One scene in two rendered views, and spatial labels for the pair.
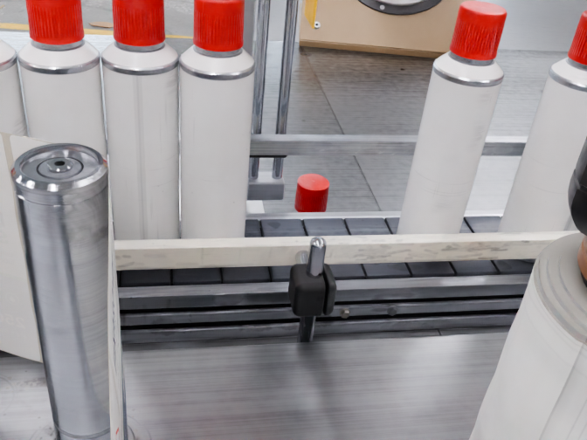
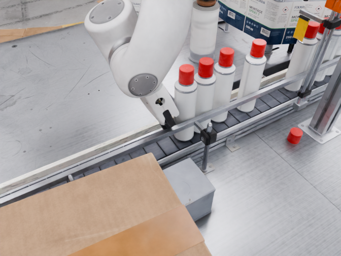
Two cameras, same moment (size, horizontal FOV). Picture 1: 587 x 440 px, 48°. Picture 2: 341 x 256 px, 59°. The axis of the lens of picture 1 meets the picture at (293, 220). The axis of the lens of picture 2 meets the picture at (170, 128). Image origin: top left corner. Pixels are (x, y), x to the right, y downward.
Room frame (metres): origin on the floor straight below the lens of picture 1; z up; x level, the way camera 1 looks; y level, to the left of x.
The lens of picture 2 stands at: (1.02, -0.52, 1.44)
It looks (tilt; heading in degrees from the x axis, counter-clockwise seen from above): 45 degrees down; 162
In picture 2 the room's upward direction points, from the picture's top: straight up
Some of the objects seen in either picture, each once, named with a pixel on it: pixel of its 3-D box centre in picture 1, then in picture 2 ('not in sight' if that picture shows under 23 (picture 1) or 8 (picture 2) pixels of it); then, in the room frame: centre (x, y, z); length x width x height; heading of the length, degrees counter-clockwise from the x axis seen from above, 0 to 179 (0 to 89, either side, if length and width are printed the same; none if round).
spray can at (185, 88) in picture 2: not in sight; (184, 104); (0.52, -0.32, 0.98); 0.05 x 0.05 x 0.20
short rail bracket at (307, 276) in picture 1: (311, 305); not in sight; (0.36, -0.02, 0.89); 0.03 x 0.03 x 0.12; 13
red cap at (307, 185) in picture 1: (312, 194); (295, 135); (0.59, -0.02, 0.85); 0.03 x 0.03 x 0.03
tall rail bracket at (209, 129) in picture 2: not in sight; (201, 142); (0.59, -0.30, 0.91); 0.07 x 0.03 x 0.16; 13
